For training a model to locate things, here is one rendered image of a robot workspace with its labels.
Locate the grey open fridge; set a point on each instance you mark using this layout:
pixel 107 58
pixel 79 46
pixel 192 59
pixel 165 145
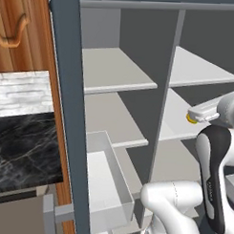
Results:
pixel 67 88

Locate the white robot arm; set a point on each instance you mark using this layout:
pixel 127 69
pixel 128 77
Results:
pixel 170 203

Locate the white fridge shelf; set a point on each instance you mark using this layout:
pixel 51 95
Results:
pixel 174 119
pixel 114 120
pixel 114 69
pixel 197 69

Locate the grey-brown drawer front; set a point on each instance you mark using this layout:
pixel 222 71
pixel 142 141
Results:
pixel 16 217

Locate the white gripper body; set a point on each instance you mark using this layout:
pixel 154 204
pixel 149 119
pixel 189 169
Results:
pixel 203 109

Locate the brown wooden cupboard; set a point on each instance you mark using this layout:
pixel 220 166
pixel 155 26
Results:
pixel 39 27

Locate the pale grey fridge drawer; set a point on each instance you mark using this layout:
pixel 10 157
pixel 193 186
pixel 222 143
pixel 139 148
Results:
pixel 103 185

